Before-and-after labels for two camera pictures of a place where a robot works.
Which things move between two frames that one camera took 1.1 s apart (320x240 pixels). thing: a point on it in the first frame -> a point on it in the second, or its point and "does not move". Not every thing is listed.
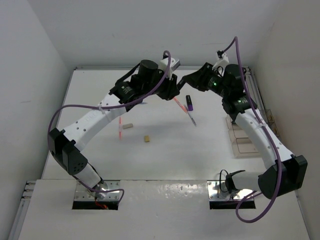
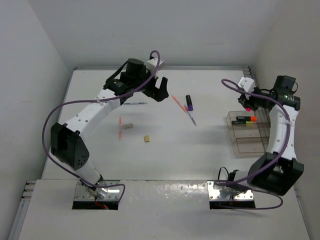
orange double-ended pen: [180, 104] does not move
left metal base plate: [82, 192] does not move
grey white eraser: [127, 126] does not move
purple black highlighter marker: [189, 103] does not move
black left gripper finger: [173, 90] -> [160, 94]
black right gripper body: [209, 80] -> [254, 102]
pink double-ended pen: [120, 129] does not move
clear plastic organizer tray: [242, 144] does not move
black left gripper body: [163, 92] -> [148, 90]
